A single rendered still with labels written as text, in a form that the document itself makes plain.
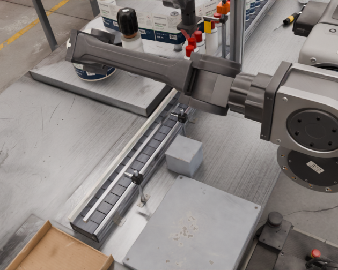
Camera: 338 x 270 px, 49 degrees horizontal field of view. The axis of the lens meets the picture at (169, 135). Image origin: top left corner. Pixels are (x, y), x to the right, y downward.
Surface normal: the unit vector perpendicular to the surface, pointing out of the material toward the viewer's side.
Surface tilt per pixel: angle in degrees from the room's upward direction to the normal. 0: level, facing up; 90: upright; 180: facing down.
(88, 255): 0
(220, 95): 48
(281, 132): 90
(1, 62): 0
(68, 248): 0
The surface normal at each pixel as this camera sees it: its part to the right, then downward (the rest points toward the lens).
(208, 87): -0.30, 0.09
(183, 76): -0.51, 0.02
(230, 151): -0.11, -0.68
